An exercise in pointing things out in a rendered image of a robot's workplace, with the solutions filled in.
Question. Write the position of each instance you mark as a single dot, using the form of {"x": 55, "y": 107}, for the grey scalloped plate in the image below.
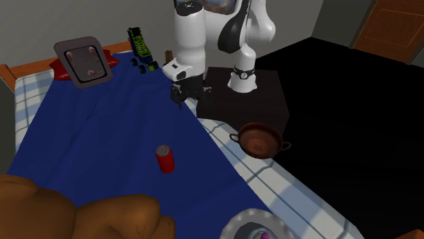
{"x": 238, "y": 225}

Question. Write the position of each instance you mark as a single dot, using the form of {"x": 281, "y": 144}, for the grey square framed device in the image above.
{"x": 86, "y": 63}

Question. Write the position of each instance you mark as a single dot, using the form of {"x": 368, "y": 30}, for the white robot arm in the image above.
{"x": 188, "y": 39}

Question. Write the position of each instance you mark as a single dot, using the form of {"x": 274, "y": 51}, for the red pillow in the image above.
{"x": 59, "y": 72}

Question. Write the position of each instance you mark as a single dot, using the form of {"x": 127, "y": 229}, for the brown wooden door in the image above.
{"x": 391, "y": 29}

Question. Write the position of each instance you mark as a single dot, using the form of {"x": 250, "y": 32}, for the bed with blue blanket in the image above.
{"x": 109, "y": 125}

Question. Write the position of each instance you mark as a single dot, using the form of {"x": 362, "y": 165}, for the red can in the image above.
{"x": 165, "y": 160}

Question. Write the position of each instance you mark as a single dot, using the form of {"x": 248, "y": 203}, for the brown plush toy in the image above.
{"x": 39, "y": 211}

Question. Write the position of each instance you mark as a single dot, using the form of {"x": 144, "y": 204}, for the dark robot stand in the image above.
{"x": 241, "y": 106}

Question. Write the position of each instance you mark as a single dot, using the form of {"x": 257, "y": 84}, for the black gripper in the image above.
{"x": 192, "y": 87}

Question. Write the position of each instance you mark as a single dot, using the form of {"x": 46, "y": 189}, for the small brown wooden block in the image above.
{"x": 168, "y": 58}

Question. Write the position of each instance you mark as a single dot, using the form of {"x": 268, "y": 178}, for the small purple object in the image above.
{"x": 265, "y": 236}

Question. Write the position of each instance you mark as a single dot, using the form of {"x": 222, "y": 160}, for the green and blue roller skate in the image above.
{"x": 141, "y": 49}

